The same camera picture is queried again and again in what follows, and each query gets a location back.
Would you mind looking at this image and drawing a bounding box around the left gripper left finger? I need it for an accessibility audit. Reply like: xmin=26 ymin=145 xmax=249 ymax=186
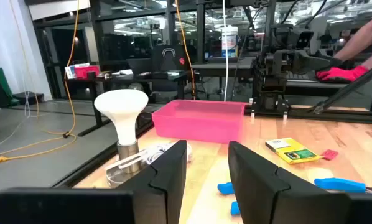
xmin=116 ymin=139 xmax=188 ymax=224

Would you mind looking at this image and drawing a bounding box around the white hanging cable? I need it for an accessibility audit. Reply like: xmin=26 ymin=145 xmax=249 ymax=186
xmin=222 ymin=0 xmax=229 ymax=102

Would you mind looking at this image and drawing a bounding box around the pink plastic bin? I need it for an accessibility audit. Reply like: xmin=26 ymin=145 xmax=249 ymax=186
xmin=151 ymin=99 xmax=246 ymax=144

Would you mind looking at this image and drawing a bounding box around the black office chair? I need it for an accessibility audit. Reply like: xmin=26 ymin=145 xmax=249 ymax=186
xmin=151 ymin=44 xmax=192 ymax=74

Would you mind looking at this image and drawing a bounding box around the yellow hanging cord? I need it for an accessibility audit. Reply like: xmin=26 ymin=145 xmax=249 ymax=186
xmin=174 ymin=0 xmax=197 ymax=100

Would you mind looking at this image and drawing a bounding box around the yellow extension cord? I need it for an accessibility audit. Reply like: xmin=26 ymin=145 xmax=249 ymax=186
xmin=0 ymin=0 xmax=81 ymax=165

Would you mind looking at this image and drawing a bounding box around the black laptop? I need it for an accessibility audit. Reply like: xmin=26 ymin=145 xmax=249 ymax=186
xmin=126 ymin=58 xmax=153 ymax=75

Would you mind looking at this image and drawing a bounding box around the green board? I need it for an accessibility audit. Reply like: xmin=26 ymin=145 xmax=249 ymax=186
xmin=0 ymin=67 xmax=21 ymax=107

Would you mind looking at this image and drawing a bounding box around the white wipes canister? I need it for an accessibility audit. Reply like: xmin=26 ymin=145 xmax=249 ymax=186
xmin=221 ymin=26 xmax=239 ymax=59

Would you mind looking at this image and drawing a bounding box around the white bulb lamp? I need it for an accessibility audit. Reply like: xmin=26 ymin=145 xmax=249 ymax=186
xmin=93 ymin=88 xmax=149 ymax=187

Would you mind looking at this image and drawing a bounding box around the red eraser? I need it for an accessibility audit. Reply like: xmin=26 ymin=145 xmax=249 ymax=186
xmin=320 ymin=149 xmax=339 ymax=161

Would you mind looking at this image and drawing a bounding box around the yellow crayon box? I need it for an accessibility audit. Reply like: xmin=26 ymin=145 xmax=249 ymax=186
xmin=264 ymin=137 xmax=323 ymax=165

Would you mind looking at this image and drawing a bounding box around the black diagonal frame strut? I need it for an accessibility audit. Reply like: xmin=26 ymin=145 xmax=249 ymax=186
xmin=312 ymin=62 xmax=372 ymax=115

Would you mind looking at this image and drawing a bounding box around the red box on desk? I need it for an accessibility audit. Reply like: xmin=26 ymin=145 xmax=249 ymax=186
xmin=64 ymin=63 xmax=90 ymax=79

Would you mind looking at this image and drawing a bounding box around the black desk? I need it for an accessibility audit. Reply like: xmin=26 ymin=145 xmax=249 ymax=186
xmin=63 ymin=70 xmax=189 ymax=138

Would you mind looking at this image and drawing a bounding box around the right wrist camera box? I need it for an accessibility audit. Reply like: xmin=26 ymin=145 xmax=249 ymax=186
xmin=293 ymin=29 xmax=314 ymax=49

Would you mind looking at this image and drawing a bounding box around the white coiled power cable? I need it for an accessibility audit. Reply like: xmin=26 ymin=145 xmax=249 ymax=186
xmin=117 ymin=141 xmax=193 ymax=170

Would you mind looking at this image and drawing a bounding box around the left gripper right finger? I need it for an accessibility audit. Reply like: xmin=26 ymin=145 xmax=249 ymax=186
xmin=228 ymin=141 xmax=350 ymax=224

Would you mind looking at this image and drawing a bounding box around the blue plastic object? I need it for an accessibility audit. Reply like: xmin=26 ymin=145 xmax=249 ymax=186
xmin=216 ymin=182 xmax=241 ymax=217
xmin=314 ymin=177 xmax=372 ymax=195

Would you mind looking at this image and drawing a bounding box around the person's hand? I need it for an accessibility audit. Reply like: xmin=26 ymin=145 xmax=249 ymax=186
xmin=315 ymin=64 xmax=370 ymax=83

